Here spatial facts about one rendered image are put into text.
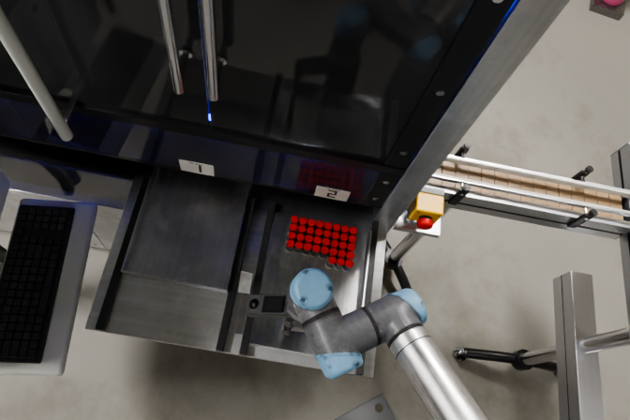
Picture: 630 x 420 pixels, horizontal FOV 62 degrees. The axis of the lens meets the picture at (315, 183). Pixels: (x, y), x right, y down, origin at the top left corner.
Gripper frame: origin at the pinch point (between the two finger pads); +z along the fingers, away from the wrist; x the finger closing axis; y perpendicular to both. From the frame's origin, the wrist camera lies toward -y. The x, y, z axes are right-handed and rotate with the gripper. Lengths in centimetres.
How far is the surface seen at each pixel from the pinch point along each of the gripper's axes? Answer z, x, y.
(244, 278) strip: 2.1, 8.4, -11.6
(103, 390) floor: 94, -20, -58
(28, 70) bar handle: -49, 24, -52
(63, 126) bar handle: -30, 24, -52
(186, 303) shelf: 6.1, 0.8, -24.5
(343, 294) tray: 5.8, 9.8, 14.0
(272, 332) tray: 5.8, -2.5, -2.4
